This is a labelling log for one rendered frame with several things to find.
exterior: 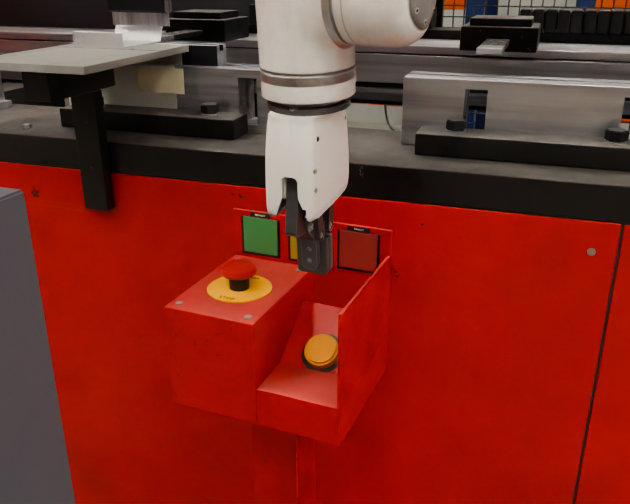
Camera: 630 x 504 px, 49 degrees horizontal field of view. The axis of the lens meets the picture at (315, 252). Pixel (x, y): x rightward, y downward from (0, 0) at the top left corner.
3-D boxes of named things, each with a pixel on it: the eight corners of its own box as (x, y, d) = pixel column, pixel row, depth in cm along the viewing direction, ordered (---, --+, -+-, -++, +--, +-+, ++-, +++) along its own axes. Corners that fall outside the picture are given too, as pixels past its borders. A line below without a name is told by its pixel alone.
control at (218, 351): (172, 402, 78) (158, 253, 71) (240, 337, 91) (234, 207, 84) (339, 446, 70) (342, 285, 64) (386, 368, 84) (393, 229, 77)
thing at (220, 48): (104, 61, 112) (102, 41, 110) (115, 58, 114) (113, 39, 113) (217, 66, 106) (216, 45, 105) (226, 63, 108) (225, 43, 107)
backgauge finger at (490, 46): (444, 61, 99) (447, 24, 97) (467, 43, 122) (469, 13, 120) (532, 65, 96) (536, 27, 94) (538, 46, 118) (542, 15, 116)
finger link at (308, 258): (297, 207, 68) (300, 267, 71) (284, 220, 65) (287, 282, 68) (328, 211, 67) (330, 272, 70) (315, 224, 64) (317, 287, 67)
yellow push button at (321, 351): (303, 369, 77) (298, 360, 75) (314, 339, 79) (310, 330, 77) (335, 376, 76) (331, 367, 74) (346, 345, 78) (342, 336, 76)
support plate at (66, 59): (-37, 68, 88) (-38, 60, 88) (88, 47, 111) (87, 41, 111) (84, 75, 83) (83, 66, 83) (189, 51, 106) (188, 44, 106)
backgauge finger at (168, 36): (119, 48, 115) (116, 16, 113) (193, 35, 137) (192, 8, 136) (184, 51, 111) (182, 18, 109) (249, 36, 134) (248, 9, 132)
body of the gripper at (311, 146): (293, 74, 68) (298, 182, 73) (244, 100, 59) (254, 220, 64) (366, 78, 65) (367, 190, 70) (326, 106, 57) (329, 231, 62)
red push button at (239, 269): (215, 297, 76) (213, 267, 75) (232, 283, 80) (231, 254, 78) (247, 303, 75) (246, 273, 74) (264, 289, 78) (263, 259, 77)
